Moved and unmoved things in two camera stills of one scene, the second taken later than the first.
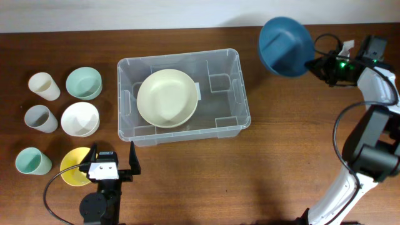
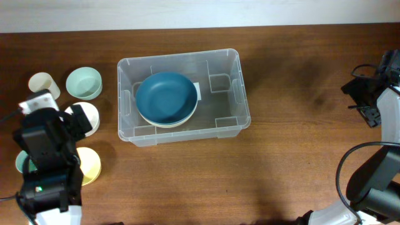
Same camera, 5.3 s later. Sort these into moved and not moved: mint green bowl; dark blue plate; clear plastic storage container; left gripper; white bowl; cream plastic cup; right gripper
Moved: right gripper; dark blue plate; left gripper
Not moved: cream plastic cup; clear plastic storage container; mint green bowl; white bowl
